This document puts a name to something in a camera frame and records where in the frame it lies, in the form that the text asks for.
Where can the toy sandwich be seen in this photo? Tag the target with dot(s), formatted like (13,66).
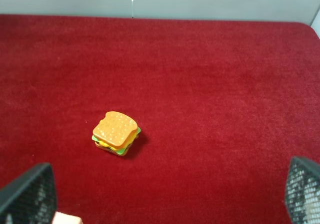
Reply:
(115,133)

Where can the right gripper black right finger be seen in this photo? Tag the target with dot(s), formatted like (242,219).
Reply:
(302,191)

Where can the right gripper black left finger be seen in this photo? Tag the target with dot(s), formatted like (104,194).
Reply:
(30,198)

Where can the pink wafer block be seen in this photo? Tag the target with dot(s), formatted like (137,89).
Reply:
(61,218)

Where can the red velvet tablecloth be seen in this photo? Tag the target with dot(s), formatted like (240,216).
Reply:
(222,106)

